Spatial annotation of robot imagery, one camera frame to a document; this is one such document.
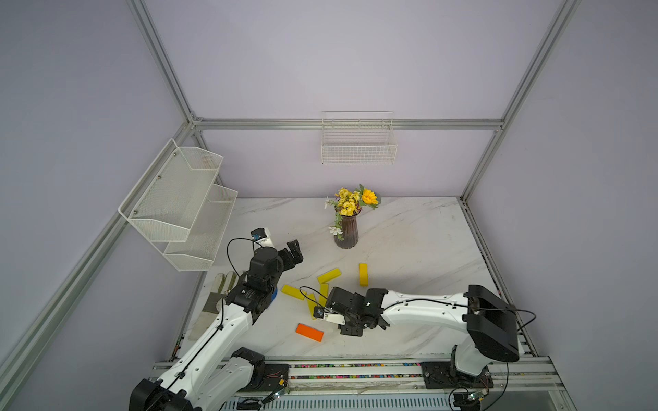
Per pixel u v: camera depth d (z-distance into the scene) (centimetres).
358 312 60
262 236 68
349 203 82
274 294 90
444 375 73
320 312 70
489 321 44
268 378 73
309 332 82
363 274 96
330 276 95
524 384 73
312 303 71
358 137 95
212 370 43
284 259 70
